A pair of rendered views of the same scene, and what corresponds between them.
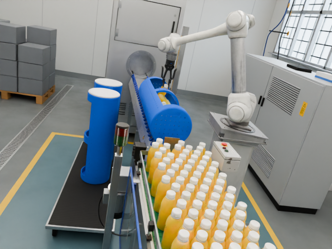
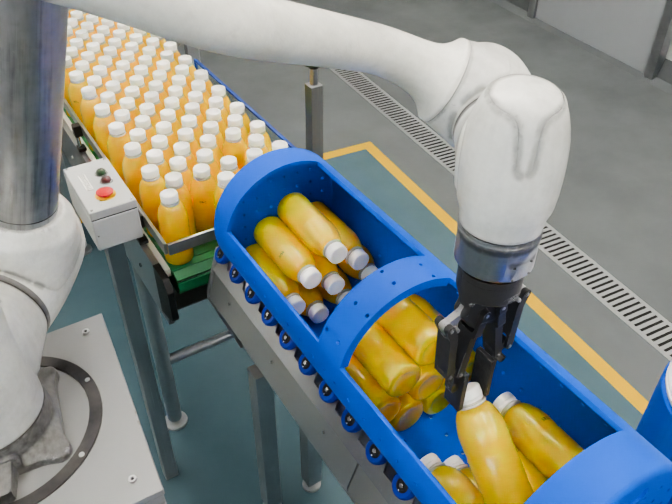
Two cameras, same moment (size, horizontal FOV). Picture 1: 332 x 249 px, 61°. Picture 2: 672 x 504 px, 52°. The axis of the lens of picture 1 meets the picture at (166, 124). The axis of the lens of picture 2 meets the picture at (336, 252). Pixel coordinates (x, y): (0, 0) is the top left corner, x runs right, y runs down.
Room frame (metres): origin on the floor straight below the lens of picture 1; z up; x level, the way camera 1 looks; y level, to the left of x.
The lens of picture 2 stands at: (2.92, -0.29, 1.94)
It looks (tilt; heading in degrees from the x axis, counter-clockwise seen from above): 39 degrees down; 162
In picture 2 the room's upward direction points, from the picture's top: 1 degrees clockwise
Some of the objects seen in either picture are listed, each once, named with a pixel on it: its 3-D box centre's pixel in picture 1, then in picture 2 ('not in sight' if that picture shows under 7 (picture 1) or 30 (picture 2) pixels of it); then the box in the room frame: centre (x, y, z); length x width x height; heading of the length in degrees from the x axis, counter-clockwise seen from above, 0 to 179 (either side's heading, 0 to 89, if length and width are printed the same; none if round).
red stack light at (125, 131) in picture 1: (121, 130); not in sight; (1.24, 0.20, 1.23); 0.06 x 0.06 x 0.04
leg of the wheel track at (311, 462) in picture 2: not in sight; (310, 423); (1.74, 0.03, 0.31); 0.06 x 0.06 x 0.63; 14
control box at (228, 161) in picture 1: (225, 155); (102, 202); (1.57, -0.39, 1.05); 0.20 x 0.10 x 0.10; 14
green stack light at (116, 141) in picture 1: (120, 139); not in sight; (1.24, 0.20, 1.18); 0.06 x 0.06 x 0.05
